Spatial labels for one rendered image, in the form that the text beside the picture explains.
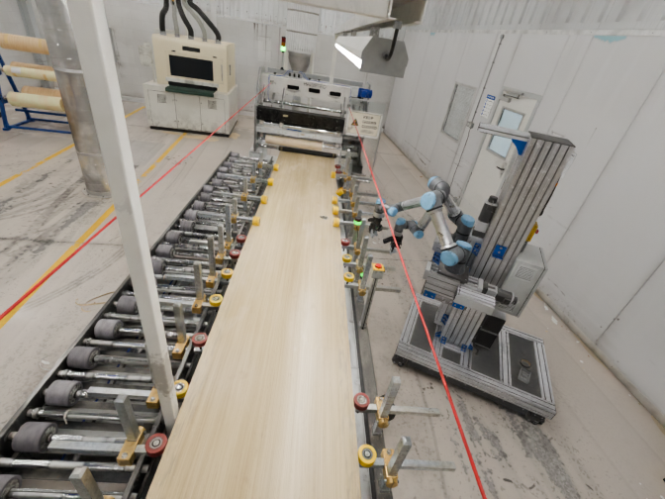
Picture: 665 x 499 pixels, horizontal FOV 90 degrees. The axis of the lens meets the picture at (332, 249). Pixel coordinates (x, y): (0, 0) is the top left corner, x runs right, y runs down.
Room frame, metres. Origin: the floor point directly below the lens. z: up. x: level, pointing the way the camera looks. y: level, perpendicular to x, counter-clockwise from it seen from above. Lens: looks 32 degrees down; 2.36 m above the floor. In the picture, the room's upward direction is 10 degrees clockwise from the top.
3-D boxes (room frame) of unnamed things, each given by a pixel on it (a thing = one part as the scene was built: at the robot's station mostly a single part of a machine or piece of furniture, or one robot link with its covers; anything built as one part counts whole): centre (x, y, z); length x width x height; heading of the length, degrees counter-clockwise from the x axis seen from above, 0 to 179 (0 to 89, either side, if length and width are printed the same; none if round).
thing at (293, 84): (5.02, 0.62, 0.95); 1.65 x 0.70 x 1.90; 96
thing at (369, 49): (2.16, 0.08, 2.34); 2.40 x 0.12 x 0.08; 6
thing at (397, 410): (1.01, -0.46, 0.84); 0.43 x 0.03 x 0.04; 96
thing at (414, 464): (0.77, -0.49, 0.83); 0.43 x 0.03 x 0.04; 96
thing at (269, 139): (4.74, 0.59, 1.05); 1.43 x 0.12 x 0.12; 96
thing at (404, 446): (0.72, -0.41, 0.87); 0.03 x 0.03 x 0.48; 6
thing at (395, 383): (0.97, -0.38, 0.90); 0.03 x 0.03 x 0.48; 6
